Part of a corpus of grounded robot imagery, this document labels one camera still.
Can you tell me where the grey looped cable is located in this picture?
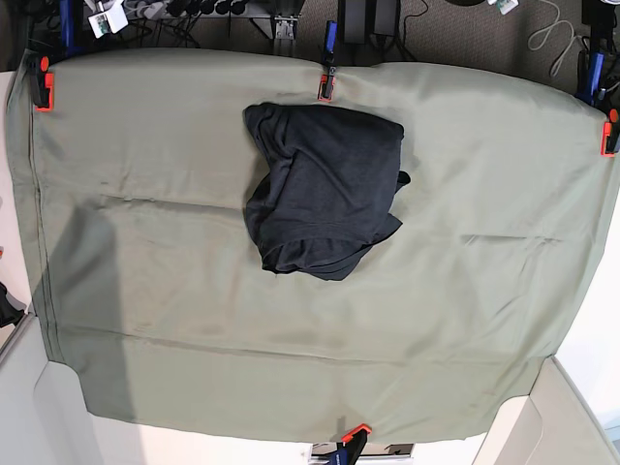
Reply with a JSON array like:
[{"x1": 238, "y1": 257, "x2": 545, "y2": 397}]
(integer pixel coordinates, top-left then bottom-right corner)
[{"x1": 526, "y1": 0, "x2": 595, "y2": 78}]

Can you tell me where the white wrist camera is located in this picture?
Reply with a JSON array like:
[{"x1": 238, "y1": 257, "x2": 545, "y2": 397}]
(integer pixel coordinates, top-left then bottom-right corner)
[
  {"x1": 85, "y1": 0, "x2": 129, "y2": 39},
  {"x1": 487, "y1": 0, "x2": 519, "y2": 16}
]

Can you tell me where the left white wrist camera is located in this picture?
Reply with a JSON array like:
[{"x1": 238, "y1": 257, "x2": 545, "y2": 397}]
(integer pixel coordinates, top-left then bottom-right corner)
[{"x1": 487, "y1": 0, "x2": 519, "y2": 16}]

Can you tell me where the dark navy long-sleeve shirt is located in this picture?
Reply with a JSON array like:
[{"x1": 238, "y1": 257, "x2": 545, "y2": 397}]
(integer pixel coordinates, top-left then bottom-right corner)
[{"x1": 243, "y1": 103, "x2": 411, "y2": 281}]

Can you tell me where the white box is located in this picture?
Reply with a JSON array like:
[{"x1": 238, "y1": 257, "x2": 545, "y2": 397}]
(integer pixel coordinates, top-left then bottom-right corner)
[
  {"x1": 474, "y1": 356, "x2": 619, "y2": 465},
  {"x1": 1, "y1": 315, "x2": 104, "y2": 464}
]

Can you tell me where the blue clamp top right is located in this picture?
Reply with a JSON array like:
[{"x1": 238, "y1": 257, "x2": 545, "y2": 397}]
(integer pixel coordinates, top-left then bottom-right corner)
[{"x1": 575, "y1": 46, "x2": 605, "y2": 107}]

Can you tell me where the orange clamp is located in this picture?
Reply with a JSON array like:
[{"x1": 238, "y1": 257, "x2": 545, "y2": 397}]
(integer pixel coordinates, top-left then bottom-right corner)
[
  {"x1": 601, "y1": 108, "x2": 620, "y2": 158},
  {"x1": 337, "y1": 423, "x2": 372, "y2": 465},
  {"x1": 26, "y1": 55, "x2": 54, "y2": 112}
]

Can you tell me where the orange bottom clamp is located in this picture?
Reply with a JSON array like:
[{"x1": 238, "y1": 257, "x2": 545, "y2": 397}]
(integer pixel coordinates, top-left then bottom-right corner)
[{"x1": 337, "y1": 423, "x2": 372, "y2": 465}]

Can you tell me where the orange right clamp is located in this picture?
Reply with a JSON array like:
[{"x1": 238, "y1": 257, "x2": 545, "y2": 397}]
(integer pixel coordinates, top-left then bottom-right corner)
[{"x1": 601, "y1": 108, "x2": 620, "y2": 158}]

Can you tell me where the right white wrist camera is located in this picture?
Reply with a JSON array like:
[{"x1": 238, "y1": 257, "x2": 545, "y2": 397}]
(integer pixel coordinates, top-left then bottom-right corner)
[{"x1": 85, "y1": 0, "x2": 129, "y2": 39}]

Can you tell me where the white box right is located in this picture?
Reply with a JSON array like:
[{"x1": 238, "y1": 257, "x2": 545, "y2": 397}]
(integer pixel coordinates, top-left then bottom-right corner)
[{"x1": 474, "y1": 356, "x2": 619, "y2": 465}]

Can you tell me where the green table cloth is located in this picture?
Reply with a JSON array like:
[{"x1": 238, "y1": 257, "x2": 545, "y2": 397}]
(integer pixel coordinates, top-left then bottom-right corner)
[{"x1": 6, "y1": 48, "x2": 619, "y2": 443}]

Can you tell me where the aluminium table frame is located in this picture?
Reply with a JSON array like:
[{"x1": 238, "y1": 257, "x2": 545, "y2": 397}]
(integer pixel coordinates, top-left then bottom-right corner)
[{"x1": 250, "y1": 0, "x2": 305, "y2": 57}]

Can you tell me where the orange left clamp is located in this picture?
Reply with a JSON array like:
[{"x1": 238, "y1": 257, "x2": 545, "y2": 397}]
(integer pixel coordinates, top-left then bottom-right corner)
[{"x1": 26, "y1": 55, "x2": 54, "y2": 112}]

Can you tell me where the white power strip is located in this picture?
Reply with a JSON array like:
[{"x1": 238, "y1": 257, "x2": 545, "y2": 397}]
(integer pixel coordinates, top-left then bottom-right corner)
[{"x1": 123, "y1": 0, "x2": 275, "y2": 20}]

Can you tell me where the white box left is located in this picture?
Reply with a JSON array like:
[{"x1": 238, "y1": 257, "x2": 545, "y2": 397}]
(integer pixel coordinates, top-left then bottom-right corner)
[{"x1": 1, "y1": 315, "x2": 104, "y2": 464}]

